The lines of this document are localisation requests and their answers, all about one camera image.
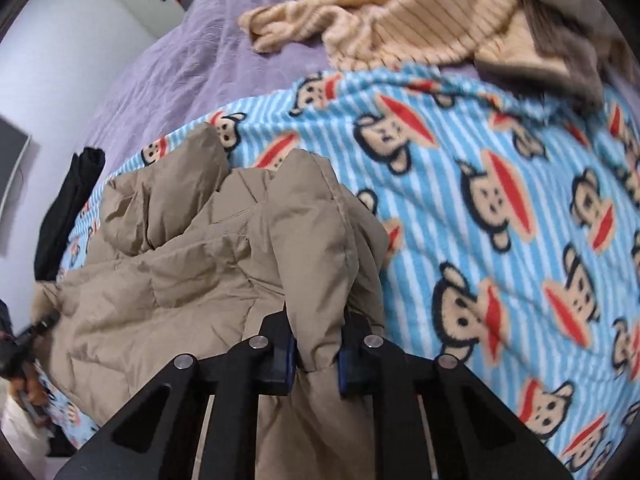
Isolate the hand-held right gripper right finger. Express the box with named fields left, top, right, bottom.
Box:
left=337, top=312, right=573, bottom=480

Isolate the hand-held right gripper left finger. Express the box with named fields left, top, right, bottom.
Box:
left=55, top=310, right=301, bottom=480

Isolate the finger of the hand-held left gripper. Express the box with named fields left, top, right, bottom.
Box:
left=12, top=310, right=61, bottom=346

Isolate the beige puffer jacket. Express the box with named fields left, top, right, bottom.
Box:
left=30, top=122, right=391, bottom=480

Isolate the person's left hand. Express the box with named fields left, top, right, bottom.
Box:
left=10, top=360, right=51, bottom=413

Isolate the black folded cloth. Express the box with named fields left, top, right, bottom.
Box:
left=32, top=146, right=107, bottom=281

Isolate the curved white-framed monitor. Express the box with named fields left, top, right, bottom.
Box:
left=0, top=115, right=32, bottom=241

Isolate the blue striped monkey print blanket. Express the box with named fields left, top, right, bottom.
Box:
left=47, top=62, right=640, bottom=480

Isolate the purple bedspread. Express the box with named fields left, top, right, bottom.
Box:
left=82, top=0, right=640, bottom=181

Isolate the beige striped fleece garment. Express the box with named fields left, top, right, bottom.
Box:
left=237, top=0, right=611, bottom=86

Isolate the brown fuzzy cloth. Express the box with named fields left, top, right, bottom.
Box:
left=385, top=0, right=608, bottom=113

